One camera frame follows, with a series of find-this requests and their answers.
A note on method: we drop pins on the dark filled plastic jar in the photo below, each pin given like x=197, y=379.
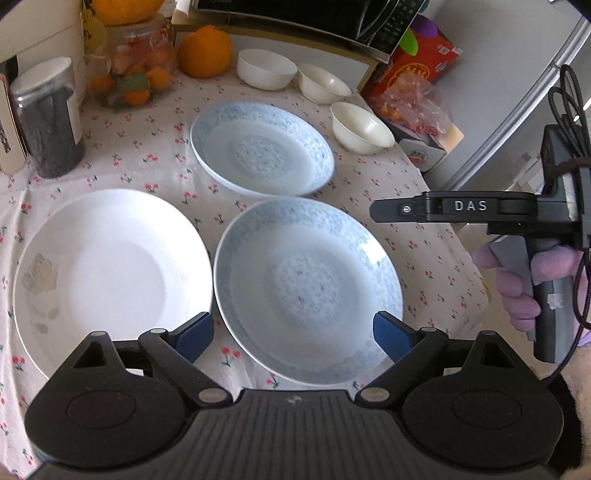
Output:
x=48, y=116

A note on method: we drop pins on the plain white plate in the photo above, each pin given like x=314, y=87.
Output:
x=117, y=260

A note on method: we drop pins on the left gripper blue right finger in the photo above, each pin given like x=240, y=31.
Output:
x=416, y=355

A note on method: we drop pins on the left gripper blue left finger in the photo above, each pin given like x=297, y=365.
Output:
x=171, y=356

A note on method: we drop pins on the cherry print tablecloth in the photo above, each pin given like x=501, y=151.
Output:
x=148, y=149

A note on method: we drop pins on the white bowl far left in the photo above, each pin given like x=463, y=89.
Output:
x=264, y=69

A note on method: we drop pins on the cream bowl near right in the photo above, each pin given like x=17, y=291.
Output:
x=359, y=130

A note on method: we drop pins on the black microwave oven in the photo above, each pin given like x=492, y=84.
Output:
x=378, y=24

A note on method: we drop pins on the white air fryer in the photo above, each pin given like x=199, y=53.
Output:
x=31, y=32

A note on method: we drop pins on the cream bowl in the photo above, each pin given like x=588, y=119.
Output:
x=359, y=130
x=321, y=86

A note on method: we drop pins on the red cardboard box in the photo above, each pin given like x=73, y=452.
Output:
x=424, y=51

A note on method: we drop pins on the orange on table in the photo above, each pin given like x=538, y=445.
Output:
x=205, y=53

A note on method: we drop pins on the blue patterned plate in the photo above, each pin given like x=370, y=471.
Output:
x=298, y=284
x=259, y=150

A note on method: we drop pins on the plastic bag of snacks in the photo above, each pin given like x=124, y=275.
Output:
x=414, y=103

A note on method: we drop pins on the orange on jar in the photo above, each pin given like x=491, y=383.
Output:
x=124, y=12

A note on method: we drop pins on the cream bowl middle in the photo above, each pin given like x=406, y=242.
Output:
x=321, y=86

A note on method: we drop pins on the glass jar of small oranges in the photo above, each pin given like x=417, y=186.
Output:
x=134, y=65

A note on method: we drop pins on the white printed box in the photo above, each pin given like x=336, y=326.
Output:
x=427, y=151

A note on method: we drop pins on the silver refrigerator door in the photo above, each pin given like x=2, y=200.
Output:
x=512, y=51

